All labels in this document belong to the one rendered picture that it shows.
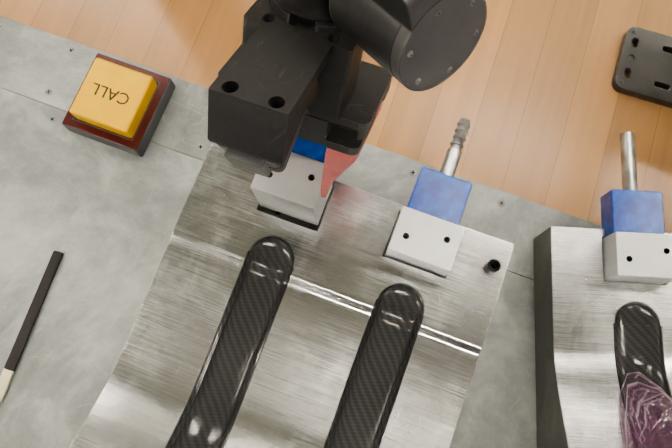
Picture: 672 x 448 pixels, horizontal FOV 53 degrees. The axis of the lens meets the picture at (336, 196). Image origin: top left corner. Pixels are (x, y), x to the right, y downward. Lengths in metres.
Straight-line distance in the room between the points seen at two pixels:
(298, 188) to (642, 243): 0.28
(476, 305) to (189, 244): 0.23
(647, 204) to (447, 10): 0.34
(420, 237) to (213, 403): 0.20
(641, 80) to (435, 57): 0.41
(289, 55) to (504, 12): 0.40
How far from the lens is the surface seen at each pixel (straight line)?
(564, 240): 0.60
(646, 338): 0.62
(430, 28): 0.33
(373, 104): 0.43
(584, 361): 0.59
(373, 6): 0.34
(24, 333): 0.68
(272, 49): 0.37
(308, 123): 0.42
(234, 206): 0.55
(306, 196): 0.49
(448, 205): 0.54
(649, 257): 0.60
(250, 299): 0.54
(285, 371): 0.54
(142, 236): 0.66
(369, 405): 0.54
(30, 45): 0.77
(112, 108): 0.66
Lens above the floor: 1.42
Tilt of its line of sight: 75 degrees down
